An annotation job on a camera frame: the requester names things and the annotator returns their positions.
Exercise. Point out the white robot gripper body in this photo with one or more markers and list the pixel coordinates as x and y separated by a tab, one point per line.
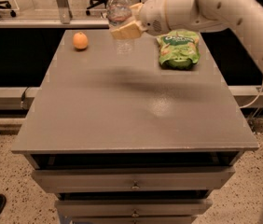
151	15

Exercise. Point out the orange fruit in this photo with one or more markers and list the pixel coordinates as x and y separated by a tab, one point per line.
80	40

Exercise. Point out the grey drawer cabinet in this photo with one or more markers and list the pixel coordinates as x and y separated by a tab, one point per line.
98	110

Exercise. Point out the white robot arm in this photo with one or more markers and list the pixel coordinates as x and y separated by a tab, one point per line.
243	17

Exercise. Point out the grey metal railing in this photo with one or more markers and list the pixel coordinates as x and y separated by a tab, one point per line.
53	14

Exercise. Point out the grey drawer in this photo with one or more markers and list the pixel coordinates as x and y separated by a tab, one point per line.
133	208
190	178

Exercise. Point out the clear plastic water bottle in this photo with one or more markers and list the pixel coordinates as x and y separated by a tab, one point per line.
118	12

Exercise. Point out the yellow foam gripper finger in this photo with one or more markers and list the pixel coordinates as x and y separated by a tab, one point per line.
135	8
130	30

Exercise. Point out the black office chair base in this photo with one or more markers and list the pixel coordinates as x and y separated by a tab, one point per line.
4	4

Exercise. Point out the top grey drawer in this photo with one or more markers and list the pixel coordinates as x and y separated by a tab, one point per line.
190	178

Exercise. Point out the green snack bag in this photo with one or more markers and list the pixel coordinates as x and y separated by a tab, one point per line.
179	49

